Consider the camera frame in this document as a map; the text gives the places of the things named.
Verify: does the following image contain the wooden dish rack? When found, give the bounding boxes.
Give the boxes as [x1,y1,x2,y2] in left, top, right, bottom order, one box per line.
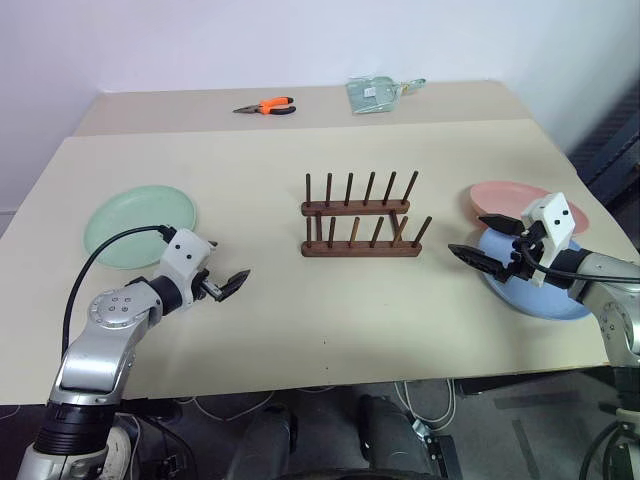
[300,170,434,259]

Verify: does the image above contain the white floor cable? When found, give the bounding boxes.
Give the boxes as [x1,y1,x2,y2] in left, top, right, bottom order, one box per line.
[393,378,459,434]

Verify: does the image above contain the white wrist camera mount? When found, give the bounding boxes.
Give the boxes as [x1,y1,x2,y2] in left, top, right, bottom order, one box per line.
[158,228,214,307]
[521,191,584,289]

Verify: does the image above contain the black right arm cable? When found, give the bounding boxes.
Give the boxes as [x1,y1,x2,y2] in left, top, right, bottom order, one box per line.
[519,238,640,285]

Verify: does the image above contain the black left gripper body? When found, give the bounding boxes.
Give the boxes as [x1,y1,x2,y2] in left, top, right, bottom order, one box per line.
[191,268,226,304]

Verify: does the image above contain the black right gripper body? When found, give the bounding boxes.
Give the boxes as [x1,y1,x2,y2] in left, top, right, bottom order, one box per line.
[504,219,550,283]

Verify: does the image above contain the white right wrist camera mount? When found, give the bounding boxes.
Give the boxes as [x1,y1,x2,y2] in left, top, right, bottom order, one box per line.
[521,191,584,289]

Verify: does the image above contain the black ribbed radiator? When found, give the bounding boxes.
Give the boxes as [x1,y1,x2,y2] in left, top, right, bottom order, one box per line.
[569,83,640,212]

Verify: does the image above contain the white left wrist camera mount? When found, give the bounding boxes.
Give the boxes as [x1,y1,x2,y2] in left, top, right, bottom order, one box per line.
[158,228,214,307]

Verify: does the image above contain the blue plate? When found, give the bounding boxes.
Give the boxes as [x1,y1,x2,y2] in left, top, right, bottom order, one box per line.
[477,227,594,322]

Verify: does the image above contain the red plate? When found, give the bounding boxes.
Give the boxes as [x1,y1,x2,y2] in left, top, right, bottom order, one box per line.
[467,181,591,234]

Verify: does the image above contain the dark rounded shape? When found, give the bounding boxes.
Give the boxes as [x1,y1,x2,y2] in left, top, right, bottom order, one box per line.
[231,403,300,480]
[356,393,437,480]

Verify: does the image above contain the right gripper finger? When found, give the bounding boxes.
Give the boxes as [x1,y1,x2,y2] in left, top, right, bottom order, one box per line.
[447,243,510,282]
[478,213,528,237]

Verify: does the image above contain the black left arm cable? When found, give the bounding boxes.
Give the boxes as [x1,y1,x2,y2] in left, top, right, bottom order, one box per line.
[60,225,174,362]

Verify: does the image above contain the green plate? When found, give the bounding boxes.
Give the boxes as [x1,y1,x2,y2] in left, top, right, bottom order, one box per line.
[82,185,202,272]

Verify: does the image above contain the orange handled pliers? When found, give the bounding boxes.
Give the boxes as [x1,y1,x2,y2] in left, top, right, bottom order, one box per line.
[231,96,298,117]

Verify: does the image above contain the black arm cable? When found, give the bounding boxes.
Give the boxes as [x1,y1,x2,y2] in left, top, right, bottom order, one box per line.
[519,238,640,285]
[60,225,174,362]

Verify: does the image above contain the green dustpan in plastic bag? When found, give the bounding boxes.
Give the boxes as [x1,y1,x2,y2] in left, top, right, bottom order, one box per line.
[345,75,429,118]

